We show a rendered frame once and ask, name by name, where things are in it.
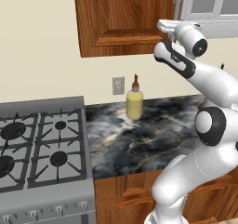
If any grey wall outlet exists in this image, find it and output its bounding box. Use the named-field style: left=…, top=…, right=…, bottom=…
left=112, top=76, right=126, bottom=96

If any yellow oil bottle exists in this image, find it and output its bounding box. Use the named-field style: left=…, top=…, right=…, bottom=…
left=126, top=73, right=145, bottom=121

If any wooden cabinet door handle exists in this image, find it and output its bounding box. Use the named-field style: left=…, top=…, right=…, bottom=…
left=106, top=197, right=156, bottom=211

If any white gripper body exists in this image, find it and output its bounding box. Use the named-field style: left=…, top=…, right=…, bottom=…
left=156, top=19, right=181, bottom=34

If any wooden wall cabinet door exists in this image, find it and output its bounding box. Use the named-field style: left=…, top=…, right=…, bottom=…
left=73, top=0, right=186, bottom=59

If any grey cabinet door handle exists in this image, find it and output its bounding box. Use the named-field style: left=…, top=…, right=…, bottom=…
left=172, top=0, right=184, bottom=21

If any grey stove knob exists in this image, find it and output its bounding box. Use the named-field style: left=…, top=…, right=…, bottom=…
left=52, top=204, right=67, bottom=217
left=1, top=213, right=17, bottom=224
left=74, top=201, right=89, bottom=213
left=26, top=209, right=42, bottom=221

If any wooden drawer front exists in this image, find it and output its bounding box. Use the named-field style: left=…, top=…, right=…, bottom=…
left=94, top=169, right=165, bottom=204
left=192, top=166, right=238, bottom=201

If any grey gas stove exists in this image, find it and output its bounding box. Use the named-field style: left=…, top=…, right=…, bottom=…
left=0, top=95, right=98, bottom=224

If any wooden drawer handle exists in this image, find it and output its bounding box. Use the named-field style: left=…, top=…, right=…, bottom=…
left=120, top=187, right=153, bottom=199
left=198, top=182, right=228, bottom=194

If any wooden base cabinet door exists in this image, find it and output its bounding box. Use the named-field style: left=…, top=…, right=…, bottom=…
left=95, top=198, right=156, bottom=224

